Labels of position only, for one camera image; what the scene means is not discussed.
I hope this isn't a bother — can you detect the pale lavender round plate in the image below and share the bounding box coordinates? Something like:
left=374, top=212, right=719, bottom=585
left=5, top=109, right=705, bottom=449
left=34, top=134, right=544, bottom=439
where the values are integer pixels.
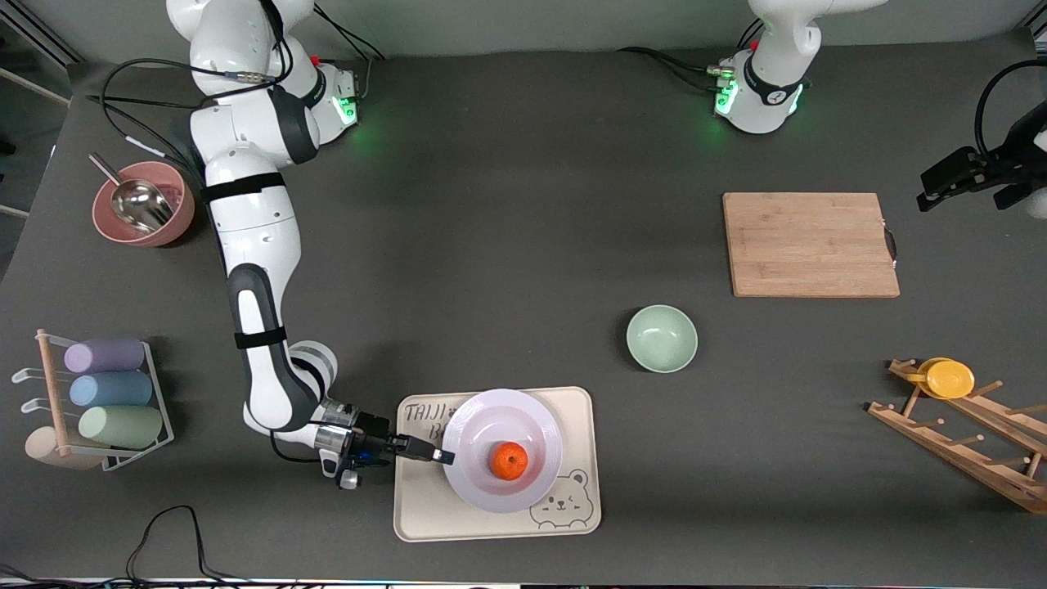
left=443, top=389, right=564, bottom=515

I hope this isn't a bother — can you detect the orange fruit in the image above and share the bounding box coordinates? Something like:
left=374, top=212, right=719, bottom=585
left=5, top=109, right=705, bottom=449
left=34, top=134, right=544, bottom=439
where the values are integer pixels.
left=489, top=442, right=530, bottom=481

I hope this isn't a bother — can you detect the cream tray with bear print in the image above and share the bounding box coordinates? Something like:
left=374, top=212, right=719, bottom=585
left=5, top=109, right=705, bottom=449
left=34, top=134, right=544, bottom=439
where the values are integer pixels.
left=393, top=386, right=602, bottom=543

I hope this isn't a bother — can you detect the wooden cutting board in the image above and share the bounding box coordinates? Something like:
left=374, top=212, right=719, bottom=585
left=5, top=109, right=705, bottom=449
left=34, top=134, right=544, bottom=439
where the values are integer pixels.
left=723, top=192, right=901, bottom=299

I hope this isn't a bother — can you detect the yellow cup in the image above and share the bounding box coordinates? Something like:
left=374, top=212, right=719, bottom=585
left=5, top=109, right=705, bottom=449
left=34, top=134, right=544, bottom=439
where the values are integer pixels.
left=916, top=357, right=976, bottom=400

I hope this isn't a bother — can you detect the green cup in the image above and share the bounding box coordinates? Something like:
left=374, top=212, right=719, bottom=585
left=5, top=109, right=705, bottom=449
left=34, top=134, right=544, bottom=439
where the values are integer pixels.
left=78, top=405, right=164, bottom=450

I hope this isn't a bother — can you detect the wooden peg rack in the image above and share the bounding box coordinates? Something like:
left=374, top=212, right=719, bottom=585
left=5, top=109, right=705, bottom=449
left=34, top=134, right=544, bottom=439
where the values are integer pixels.
left=867, top=358, right=1047, bottom=515

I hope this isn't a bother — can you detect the blue cup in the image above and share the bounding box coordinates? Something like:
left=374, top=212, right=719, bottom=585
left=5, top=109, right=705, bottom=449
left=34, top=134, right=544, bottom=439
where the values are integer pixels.
left=69, top=372, right=154, bottom=408

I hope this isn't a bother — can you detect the pale green bowl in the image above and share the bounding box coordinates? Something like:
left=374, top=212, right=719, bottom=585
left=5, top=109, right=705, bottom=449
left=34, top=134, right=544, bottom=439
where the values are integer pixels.
left=626, top=304, right=699, bottom=374

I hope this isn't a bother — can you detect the purple cup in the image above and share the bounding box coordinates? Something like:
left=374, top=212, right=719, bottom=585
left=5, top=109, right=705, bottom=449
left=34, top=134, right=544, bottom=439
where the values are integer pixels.
left=64, top=338, right=146, bottom=374

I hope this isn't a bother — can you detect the pink bowl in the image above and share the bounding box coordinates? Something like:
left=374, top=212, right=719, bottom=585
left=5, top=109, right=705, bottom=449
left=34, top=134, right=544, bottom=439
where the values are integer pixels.
left=92, top=162, right=196, bottom=248

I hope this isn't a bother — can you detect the beige cup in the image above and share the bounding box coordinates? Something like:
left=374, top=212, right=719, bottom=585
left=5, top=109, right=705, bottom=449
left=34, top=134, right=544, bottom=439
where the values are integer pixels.
left=25, top=425, right=103, bottom=471

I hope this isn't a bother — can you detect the metal scoop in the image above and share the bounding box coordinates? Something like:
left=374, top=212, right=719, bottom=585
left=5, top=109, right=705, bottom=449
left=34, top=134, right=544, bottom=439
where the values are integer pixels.
left=88, top=152, right=175, bottom=232

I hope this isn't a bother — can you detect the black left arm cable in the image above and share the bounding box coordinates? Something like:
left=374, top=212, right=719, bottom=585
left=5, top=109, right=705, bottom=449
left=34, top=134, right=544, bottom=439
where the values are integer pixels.
left=973, top=57, right=1047, bottom=156

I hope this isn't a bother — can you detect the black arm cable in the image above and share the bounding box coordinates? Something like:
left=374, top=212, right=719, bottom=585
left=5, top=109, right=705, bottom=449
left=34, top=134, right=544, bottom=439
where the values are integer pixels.
left=973, top=57, right=1047, bottom=156
left=86, top=57, right=287, bottom=177

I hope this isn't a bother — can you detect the black looped cable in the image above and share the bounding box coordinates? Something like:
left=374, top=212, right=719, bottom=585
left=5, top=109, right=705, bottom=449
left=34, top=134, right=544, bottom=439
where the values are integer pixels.
left=125, top=506, right=246, bottom=583

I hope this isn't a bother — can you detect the black left base cable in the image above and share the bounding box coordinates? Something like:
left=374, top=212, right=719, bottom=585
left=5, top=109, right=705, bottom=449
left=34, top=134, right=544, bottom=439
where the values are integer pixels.
left=618, top=47, right=729, bottom=92

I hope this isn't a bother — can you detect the black base cable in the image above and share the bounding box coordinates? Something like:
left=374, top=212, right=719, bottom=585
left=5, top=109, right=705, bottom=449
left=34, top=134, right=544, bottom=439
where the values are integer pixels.
left=618, top=47, right=729, bottom=92
left=311, top=4, right=389, bottom=107

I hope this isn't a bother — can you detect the black right base cable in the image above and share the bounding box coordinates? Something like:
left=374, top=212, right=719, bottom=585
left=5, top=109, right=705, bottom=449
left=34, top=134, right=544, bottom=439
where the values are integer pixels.
left=311, top=4, right=389, bottom=107

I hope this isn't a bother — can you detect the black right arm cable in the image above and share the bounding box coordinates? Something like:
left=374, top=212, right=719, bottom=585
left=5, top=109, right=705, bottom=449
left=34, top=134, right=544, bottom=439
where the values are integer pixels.
left=86, top=57, right=287, bottom=177

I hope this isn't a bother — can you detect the aluminium frame rail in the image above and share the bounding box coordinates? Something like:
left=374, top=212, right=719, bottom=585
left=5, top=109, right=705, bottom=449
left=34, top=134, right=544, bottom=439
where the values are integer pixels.
left=0, top=15, right=83, bottom=65

